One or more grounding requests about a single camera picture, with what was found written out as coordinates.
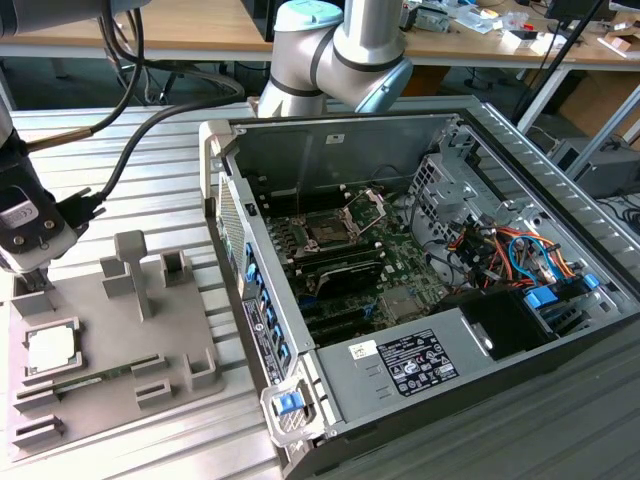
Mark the silver CPU chip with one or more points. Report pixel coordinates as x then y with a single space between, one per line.
50 350

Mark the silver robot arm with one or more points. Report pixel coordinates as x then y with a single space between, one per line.
310 55

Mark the blue slot clip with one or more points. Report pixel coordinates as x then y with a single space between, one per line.
273 320
284 351
253 279
249 254
265 300

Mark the CPU socket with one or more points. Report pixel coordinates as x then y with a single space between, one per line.
327 234

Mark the black RAM slot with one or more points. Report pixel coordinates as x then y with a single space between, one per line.
345 261
332 251

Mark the grey parts rack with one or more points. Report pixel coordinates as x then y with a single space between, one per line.
100 330

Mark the green RAM stick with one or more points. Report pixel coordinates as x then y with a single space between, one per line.
115 371

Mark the black office chair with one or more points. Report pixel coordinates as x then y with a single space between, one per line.
176 70

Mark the thin metal locking lever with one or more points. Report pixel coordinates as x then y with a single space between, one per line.
298 202

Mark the open grey PC case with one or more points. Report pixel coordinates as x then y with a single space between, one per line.
280 150

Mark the blue case latch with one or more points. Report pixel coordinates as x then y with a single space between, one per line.
289 402

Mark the grey power supply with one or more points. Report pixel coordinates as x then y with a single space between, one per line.
350 395

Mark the green motherboard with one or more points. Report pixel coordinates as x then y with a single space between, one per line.
405 270

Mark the perforated metal drive cage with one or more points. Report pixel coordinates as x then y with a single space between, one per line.
450 195

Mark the grey metal drive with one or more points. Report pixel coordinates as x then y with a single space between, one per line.
432 20

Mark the cluttered wooden desk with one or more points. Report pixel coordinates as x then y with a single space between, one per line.
450 45

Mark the large blue drive clip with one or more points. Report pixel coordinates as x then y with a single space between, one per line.
540 299

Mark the small white box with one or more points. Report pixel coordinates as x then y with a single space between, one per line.
520 40

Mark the small blue drive clip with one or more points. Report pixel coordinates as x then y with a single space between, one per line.
590 280

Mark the black tripod pole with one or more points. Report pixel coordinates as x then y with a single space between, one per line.
560 57

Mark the grey computer box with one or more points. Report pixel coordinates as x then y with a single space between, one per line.
595 165

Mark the brown cardboard box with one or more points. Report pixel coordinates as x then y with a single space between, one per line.
600 100

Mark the small brown box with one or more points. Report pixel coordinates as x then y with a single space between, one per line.
617 45

